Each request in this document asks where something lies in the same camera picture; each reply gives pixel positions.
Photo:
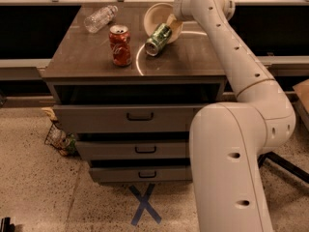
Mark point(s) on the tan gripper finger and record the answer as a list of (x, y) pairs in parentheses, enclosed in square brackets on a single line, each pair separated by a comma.
[(174, 24)]

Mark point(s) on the white paper bowl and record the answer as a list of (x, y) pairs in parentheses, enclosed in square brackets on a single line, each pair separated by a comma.
[(156, 15)]

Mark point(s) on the green soda can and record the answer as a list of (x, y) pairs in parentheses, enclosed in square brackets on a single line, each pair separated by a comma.
[(158, 39)]

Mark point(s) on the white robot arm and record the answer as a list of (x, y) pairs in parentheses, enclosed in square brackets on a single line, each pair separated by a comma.
[(226, 138)]

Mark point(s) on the red soda can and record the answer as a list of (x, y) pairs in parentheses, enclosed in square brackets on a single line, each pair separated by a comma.
[(119, 38)]

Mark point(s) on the clear plastic water bottle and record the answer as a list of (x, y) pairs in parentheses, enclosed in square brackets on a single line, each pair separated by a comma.
[(100, 18)]

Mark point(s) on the grey drawer cabinet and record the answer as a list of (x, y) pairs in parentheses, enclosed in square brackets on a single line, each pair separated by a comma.
[(82, 72)]

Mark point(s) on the top grey drawer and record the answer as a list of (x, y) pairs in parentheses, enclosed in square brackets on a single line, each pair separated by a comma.
[(125, 118)]

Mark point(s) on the grey drawer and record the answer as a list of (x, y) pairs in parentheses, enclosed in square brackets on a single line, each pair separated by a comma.
[(133, 150), (141, 174), (125, 118)]

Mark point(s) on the middle grey drawer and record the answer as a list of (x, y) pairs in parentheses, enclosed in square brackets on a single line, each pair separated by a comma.
[(133, 150)]

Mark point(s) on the black chair leg base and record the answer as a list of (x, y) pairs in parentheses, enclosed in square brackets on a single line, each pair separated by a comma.
[(293, 169)]

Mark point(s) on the bottom grey drawer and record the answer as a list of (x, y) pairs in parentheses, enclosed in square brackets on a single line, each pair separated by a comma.
[(141, 174)]

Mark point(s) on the blue tape cross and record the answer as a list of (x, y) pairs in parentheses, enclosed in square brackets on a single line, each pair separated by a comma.
[(144, 204)]

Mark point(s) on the wire basket with items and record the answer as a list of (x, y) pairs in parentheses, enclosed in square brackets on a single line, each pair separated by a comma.
[(63, 143)]

